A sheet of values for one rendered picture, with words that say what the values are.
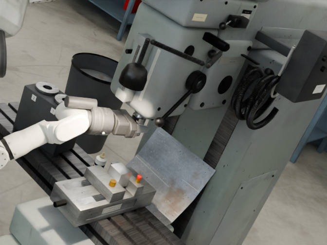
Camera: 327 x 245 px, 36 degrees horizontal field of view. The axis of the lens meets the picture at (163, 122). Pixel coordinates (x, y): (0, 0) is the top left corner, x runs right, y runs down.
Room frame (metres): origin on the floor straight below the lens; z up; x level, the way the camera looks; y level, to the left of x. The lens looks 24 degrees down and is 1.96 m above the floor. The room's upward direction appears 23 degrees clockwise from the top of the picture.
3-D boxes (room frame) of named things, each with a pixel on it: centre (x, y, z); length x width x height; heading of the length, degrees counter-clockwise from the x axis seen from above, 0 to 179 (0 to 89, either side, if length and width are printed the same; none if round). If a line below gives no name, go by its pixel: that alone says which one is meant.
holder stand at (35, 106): (1.73, 0.41, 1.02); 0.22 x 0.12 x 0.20; 67
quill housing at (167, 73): (1.52, 0.08, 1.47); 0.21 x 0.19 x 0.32; 57
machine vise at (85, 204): (1.48, 0.09, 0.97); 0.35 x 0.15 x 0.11; 144
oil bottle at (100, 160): (1.62, 0.16, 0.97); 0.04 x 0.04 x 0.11
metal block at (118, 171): (1.51, 0.07, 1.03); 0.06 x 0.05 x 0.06; 54
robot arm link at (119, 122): (1.46, 0.15, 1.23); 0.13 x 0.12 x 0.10; 39
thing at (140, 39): (1.42, 0.14, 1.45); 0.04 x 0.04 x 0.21; 57
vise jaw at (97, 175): (1.46, 0.10, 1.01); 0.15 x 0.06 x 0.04; 54
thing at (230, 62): (1.68, -0.03, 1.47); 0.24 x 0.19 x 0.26; 57
